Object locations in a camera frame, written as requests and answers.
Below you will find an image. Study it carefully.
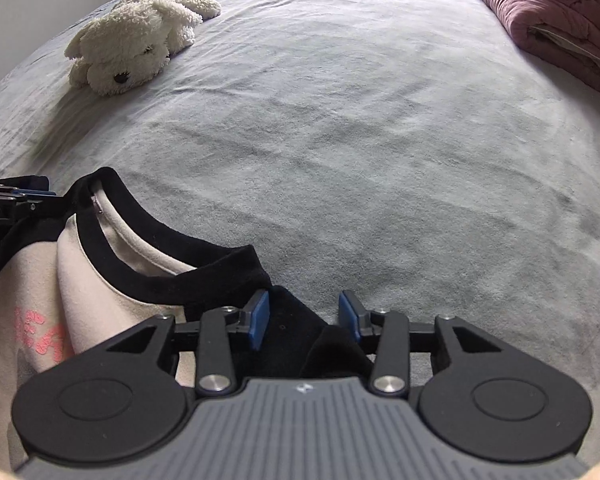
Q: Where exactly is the grey bed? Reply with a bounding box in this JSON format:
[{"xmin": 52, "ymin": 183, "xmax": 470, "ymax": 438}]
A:
[{"xmin": 0, "ymin": 0, "xmax": 600, "ymax": 466}]

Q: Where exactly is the white plush dog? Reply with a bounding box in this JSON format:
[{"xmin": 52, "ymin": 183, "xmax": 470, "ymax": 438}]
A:
[{"xmin": 64, "ymin": 0, "xmax": 222, "ymax": 96}]

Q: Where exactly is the pink folded quilt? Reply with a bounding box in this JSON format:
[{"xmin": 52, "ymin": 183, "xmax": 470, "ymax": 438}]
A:
[{"xmin": 467, "ymin": 0, "xmax": 600, "ymax": 106}]

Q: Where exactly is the black and cream sweatshirt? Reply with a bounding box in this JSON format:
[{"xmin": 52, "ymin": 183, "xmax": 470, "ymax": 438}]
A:
[{"xmin": 0, "ymin": 167, "xmax": 376, "ymax": 471}]

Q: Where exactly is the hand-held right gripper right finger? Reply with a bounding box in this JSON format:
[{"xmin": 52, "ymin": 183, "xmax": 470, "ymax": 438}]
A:
[{"xmin": 338, "ymin": 290, "xmax": 501, "ymax": 395}]

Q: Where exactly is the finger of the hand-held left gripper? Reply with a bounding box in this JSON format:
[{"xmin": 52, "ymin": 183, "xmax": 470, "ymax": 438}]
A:
[
  {"xmin": 0, "ymin": 192, "xmax": 59, "ymax": 211},
  {"xmin": 0, "ymin": 182, "xmax": 48, "ymax": 196}
]

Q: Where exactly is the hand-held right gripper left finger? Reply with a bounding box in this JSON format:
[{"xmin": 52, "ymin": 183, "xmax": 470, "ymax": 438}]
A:
[{"xmin": 105, "ymin": 290, "xmax": 272, "ymax": 395}]

